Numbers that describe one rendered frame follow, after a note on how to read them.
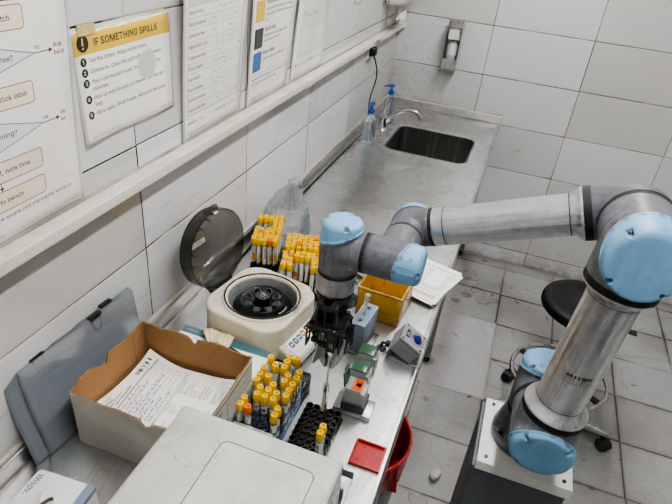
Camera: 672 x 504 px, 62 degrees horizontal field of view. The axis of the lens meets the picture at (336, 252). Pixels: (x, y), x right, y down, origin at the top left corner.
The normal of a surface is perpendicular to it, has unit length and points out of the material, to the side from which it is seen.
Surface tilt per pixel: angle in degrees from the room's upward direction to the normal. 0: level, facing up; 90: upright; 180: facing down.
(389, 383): 0
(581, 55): 90
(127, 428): 88
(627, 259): 82
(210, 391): 3
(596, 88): 90
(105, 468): 0
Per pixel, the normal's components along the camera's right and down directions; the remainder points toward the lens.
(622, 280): -0.31, 0.36
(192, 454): 0.09, -0.84
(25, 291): 0.94, 0.25
